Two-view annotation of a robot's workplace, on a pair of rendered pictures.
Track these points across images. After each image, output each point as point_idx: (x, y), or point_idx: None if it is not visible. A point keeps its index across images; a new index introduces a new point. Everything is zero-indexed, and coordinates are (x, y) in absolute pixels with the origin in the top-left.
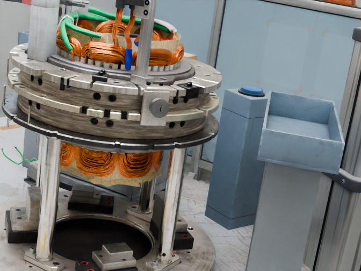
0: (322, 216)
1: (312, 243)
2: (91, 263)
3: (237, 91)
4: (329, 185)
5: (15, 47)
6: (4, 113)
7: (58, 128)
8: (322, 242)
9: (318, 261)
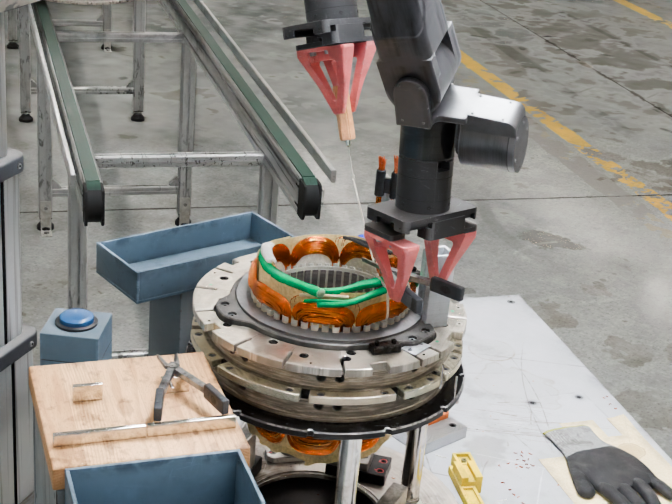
0: (10, 415)
1: (6, 458)
2: (374, 467)
3: (88, 331)
4: (8, 374)
5: (432, 354)
6: (461, 393)
7: None
8: (17, 439)
9: (18, 463)
